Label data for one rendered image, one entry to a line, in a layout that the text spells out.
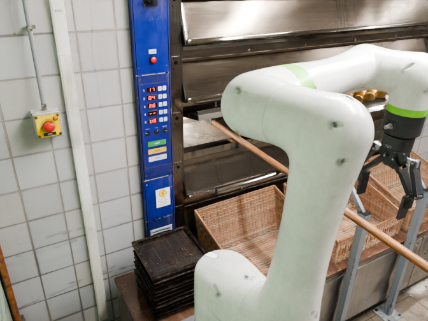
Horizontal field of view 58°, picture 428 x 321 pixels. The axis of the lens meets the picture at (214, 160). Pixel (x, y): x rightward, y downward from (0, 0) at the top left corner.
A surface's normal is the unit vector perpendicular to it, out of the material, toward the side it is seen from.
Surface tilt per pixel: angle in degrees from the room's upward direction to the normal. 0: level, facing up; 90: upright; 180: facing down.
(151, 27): 90
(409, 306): 0
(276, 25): 70
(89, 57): 90
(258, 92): 43
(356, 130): 65
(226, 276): 14
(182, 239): 0
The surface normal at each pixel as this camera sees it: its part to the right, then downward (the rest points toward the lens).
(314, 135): -0.62, 0.15
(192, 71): 0.48, 0.07
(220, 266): -0.07, -0.84
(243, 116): -0.65, 0.40
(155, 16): 0.50, 0.40
